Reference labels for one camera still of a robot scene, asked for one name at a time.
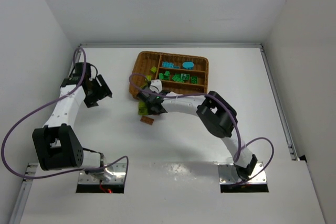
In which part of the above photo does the brown lego brick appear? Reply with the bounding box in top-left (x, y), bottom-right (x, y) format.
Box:
top-left (140, 115), bottom-right (154, 125)

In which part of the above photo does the metal base plate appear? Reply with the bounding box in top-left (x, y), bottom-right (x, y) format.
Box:
top-left (217, 163), bottom-right (267, 185)
top-left (78, 163), bottom-right (128, 185)

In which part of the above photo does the green long lego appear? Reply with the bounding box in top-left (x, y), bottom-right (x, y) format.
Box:
top-left (181, 73), bottom-right (190, 81)

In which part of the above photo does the green lego brick bottom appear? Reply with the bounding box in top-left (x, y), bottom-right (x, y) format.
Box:
top-left (159, 71), bottom-right (170, 81)

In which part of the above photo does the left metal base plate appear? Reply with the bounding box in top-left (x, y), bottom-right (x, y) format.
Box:
top-left (78, 163), bottom-right (128, 185)

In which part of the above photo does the green long lego brick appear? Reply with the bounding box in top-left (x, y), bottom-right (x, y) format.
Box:
top-left (172, 74), bottom-right (184, 83)

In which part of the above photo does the small lime lego brick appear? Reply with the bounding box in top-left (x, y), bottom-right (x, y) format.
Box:
top-left (150, 67), bottom-right (157, 73)

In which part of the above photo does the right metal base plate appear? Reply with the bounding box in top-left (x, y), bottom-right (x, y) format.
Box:
top-left (217, 163), bottom-right (267, 185)

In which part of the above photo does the lime green lego brick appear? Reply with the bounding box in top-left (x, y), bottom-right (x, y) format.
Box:
top-left (140, 84), bottom-right (148, 90)

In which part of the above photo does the brown wicker divided basket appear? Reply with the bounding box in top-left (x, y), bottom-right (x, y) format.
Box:
top-left (132, 51), bottom-right (209, 94)

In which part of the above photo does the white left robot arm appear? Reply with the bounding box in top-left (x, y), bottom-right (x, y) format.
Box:
top-left (32, 62), bottom-right (112, 170)

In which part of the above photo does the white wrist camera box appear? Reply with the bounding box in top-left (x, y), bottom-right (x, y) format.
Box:
top-left (149, 79), bottom-right (163, 93)

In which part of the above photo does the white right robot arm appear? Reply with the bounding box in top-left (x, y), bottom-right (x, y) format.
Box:
top-left (137, 88), bottom-right (257, 180)

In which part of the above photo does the small green lego cube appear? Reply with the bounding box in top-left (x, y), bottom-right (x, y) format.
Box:
top-left (191, 77), bottom-right (198, 84)

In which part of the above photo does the cyan oval lego piece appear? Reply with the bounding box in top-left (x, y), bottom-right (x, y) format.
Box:
top-left (182, 61), bottom-right (194, 70)

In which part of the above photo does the cyan rectangular lego brick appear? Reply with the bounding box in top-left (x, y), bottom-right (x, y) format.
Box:
top-left (162, 62), bottom-right (174, 68)

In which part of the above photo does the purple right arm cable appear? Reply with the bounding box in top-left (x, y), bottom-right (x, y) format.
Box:
top-left (129, 73), bottom-right (275, 187)

